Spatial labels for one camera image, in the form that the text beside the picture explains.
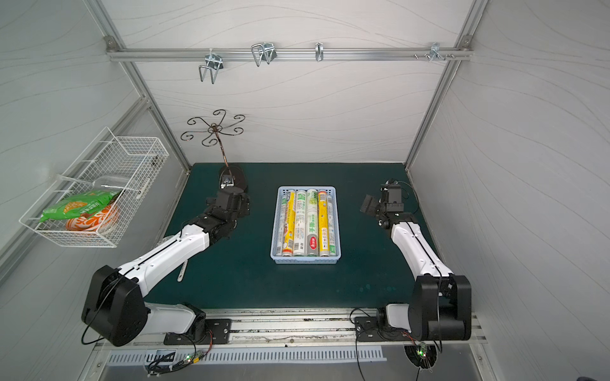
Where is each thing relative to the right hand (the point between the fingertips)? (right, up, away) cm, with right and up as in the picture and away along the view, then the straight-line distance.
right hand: (380, 203), depth 87 cm
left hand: (-55, +1, -3) cm, 55 cm away
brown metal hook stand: (-64, +27, +3) cm, 70 cm away
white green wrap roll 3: (-18, -10, +6) cm, 21 cm away
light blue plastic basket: (-22, -20, -3) cm, 30 cm away
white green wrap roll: (-38, -8, +7) cm, 39 cm away
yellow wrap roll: (-35, -6, +5) cm, 36 cm away
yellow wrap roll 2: (-21, -8, +4) cm, 23 cm away
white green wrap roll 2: (-26, -8, +3) cm, 27 cm away
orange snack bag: (-84, -3, -24) cm, 87 cm away
